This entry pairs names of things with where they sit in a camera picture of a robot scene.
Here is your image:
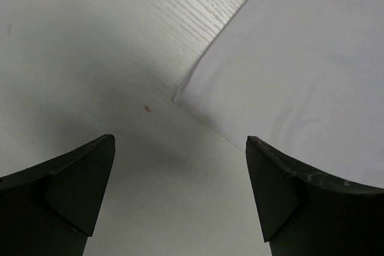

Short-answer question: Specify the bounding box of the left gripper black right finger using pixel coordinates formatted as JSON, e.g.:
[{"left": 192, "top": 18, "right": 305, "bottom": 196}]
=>
[{"left": 246, "top": 136, "right": 383, "bottom": 255}]

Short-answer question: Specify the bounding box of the white t shirt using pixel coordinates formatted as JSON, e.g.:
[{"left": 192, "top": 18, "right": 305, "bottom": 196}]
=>
[{"left": 174, "top": 0, "right": 383, "bottom": 187}]

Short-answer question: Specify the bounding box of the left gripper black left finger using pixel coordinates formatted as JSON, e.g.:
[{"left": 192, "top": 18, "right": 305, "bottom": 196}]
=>
[{"left": 1, "top": 134, "right": 115, "bottom": 255}]

